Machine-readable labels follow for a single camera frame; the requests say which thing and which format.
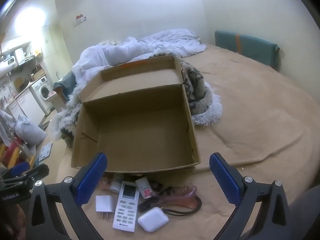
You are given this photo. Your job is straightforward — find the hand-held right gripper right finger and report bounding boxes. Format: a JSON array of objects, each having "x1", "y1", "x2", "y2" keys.
[{"x1": 209, "y1": 152, "x2": 292, "y2": 240}]

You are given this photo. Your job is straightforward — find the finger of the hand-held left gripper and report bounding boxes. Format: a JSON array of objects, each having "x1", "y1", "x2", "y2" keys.
[{"x1": 5, "y1": 162, "x2": 50, "y2": 180}]

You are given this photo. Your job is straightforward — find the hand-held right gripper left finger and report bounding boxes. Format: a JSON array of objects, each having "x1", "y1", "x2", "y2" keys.
[{"x1": 26, "y1": 152, "x2": 108, "y2": 240}]

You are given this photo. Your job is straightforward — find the plain white bottle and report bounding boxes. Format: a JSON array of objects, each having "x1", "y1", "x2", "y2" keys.
[{"x1": 110, "y1": 174, "x2": 125, "y2": 193}]

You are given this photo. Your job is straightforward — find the white charger adapter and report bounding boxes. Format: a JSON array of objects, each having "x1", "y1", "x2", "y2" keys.
[{"x1": 95, "y1": 195, "x2": 114, "y2": 220}]

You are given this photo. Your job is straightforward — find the white remote control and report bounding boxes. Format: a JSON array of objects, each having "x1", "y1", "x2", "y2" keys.
[{"x1": 112, "y1": 181, "x2": 140, "y2": 231}]

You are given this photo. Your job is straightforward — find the brown cardboard box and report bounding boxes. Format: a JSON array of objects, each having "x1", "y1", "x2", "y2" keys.
[{"x1": 71, "y1": 54, "x2": 201, "y2": 174}]

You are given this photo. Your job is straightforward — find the white earbuds case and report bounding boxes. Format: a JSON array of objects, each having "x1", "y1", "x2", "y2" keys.
[{"x1": 138, "y1": 207, "x2": 169, "y2": 232}]

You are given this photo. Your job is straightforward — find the small pink plastic item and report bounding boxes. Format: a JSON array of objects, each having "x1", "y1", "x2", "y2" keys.
[{"x1": 100, "y1": 176, "x2": 113, "y2": 191}]

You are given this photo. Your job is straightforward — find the bathroom scale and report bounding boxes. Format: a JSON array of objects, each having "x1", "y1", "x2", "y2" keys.
[{"x1": 36, "y1": 142, "x2": 53, "y2": 162}]

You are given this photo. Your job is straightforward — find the white stuffed bag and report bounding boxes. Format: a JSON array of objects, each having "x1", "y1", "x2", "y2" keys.
[{"x1": 14, "y1": 114, "x2": 47, "y2": 145}]

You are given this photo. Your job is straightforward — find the white bottle with red label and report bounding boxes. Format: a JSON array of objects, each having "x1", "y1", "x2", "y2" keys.
[{"x1": 135, "y1": 177, "x2": 153, "y2": 199}]

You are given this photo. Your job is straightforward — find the white cabinet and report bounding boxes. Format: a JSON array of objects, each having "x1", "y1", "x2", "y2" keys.
[{"x1": 7, "y1": 90, "x2": 45, "y2": 128}]

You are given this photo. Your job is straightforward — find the white washing machine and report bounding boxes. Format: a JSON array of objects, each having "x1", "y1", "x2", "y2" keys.
[{"x1": 29, "y1": 76, "x2": 54, "y2": 113}]

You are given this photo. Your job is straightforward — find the grey clothing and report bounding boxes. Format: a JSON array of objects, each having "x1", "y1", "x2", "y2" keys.
[{"x1": 290, "y1": 187, "x2": 320, "y2": 240}]

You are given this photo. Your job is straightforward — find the fluffy patterned blanket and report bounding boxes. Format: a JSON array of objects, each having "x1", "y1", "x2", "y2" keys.
[{"x1": 51, "y1": 51, "x2": 223, "y2": 148}]

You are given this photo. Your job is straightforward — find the dark teal cloth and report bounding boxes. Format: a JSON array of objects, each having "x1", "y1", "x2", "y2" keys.
[{"x1": 53, "y1": 71, "x2": 75, "y2": 98}]

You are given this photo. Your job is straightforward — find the white duvet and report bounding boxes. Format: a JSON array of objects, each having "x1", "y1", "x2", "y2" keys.
[{"x1": 72, "y1": 29, "x2": 207, "y2": 85}]

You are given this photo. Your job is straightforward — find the teal cushion with orange stripe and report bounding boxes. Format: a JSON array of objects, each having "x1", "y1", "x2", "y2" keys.
[{"x1": 214, "y1": 30, "x2": 280, "y2": 72}]

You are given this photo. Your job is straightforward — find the white wall shelf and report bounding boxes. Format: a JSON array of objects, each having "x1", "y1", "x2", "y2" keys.
[{"x1": 73, "y1": 14, "x2": 87, "y2": 27}]

